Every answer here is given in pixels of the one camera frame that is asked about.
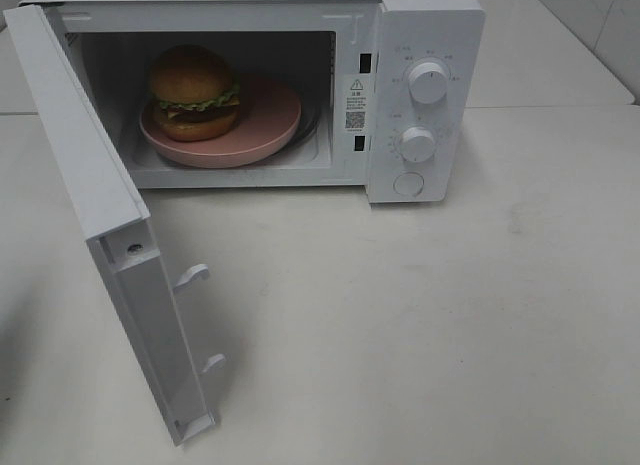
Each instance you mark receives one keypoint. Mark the white round door button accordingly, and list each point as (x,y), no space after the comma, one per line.
(409,184)

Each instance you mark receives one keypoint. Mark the burger with lettuce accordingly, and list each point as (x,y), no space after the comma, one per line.
(195,95)

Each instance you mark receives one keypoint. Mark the white microwave door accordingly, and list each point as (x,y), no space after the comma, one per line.
(114,219)

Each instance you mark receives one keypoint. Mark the glass microwave turntable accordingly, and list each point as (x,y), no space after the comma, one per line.
(309,120)

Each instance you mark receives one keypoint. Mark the pink plate rim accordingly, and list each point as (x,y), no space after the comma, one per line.
(268,117)

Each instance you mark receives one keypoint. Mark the lower white round knob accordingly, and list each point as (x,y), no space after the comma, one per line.
(416,145)

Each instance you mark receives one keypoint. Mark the white round knob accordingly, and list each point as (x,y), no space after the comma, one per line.
(428,80)
(416,145)

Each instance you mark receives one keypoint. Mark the white warning label sticker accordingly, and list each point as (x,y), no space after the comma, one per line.
(356,94)

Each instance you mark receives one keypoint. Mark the white microwave oven body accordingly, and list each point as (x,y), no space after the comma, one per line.
(310,44)

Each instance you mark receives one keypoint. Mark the upper white round knob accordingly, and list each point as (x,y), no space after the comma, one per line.
(428,80)

